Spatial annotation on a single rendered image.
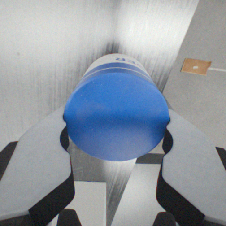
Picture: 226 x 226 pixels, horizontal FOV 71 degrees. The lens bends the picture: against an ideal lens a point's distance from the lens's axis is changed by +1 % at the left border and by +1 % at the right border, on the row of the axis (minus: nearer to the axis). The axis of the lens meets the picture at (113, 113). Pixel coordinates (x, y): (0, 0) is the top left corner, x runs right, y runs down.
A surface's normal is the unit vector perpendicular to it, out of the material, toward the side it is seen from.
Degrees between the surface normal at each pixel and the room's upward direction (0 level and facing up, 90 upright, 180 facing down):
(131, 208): 0
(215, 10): 0
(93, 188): 90
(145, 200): 0
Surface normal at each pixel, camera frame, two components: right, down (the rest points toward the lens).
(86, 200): 0.02, -0.87
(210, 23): -0.02, 0.50
